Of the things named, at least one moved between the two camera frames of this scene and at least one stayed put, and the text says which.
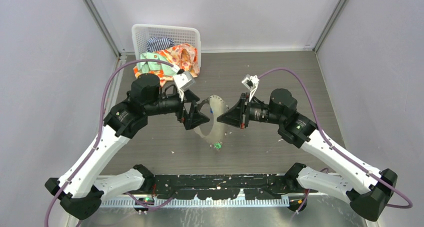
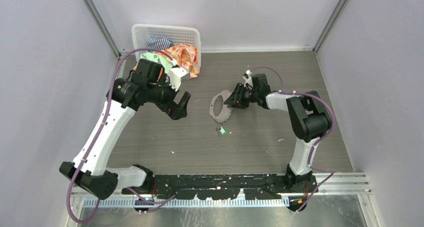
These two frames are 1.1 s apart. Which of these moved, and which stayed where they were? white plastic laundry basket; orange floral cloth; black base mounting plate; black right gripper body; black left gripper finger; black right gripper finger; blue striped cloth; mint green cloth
Moved: black right gripper body; black left gripper finger; black right gripper finger
Stayed: orange floral cloth; black base mounting plate; mint green cloth; blue striped cloth; white plastic laundry basket
